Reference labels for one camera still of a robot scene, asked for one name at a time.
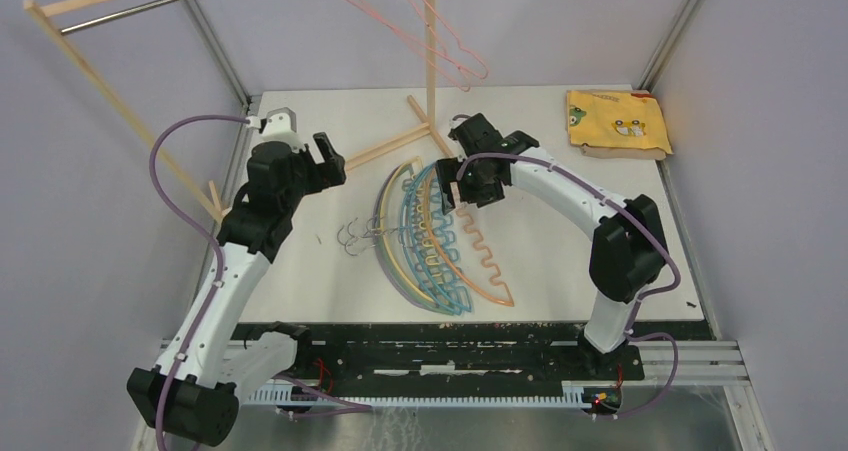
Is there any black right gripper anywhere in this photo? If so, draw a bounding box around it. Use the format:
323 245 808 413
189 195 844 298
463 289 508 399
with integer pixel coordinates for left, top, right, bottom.
434 154 505 214

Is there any orange wavy plastic hanger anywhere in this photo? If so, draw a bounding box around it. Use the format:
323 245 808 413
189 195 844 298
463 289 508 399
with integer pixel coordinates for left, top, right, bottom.
412 164 515 314

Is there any pink wire hanger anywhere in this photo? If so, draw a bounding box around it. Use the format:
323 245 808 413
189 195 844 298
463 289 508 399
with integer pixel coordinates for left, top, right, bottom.
342 0 490 92

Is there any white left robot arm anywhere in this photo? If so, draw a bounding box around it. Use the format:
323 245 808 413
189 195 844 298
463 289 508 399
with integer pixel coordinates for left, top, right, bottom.
127 133 346 450

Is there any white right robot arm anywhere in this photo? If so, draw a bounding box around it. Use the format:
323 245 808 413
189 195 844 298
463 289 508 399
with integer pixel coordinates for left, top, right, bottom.
435 113 671 379

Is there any teal plastic hanger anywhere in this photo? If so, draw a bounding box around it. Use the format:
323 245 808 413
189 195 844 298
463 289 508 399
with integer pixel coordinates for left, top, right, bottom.
396 159 465 317

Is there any blue wavy plastic hanger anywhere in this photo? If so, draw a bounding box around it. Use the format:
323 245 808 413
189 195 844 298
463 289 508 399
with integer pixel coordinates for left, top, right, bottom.
404 159 476 315

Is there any purple plastic hanger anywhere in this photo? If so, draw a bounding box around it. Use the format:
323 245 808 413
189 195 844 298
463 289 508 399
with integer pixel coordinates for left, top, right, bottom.
336 164 435 311

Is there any yellow plastic hanger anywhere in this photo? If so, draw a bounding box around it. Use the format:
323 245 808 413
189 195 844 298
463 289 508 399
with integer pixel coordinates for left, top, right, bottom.
372 157 438 312

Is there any yellow printed folded cloth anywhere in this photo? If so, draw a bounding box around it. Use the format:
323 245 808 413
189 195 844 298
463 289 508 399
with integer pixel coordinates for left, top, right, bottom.
565 89 673 161

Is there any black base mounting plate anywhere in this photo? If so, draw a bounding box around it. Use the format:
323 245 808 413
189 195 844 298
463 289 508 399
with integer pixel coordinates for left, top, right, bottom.
231 322 646 400

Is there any metal hanging rod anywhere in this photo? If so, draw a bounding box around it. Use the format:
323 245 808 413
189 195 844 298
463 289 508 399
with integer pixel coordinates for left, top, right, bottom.
59 0 187 36

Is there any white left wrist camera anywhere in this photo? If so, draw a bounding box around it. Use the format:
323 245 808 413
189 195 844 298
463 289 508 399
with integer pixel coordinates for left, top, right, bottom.
260 107 296 140

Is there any white slotted cable duct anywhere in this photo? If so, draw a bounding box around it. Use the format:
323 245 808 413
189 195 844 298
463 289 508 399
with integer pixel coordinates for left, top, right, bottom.
244 380 621 413

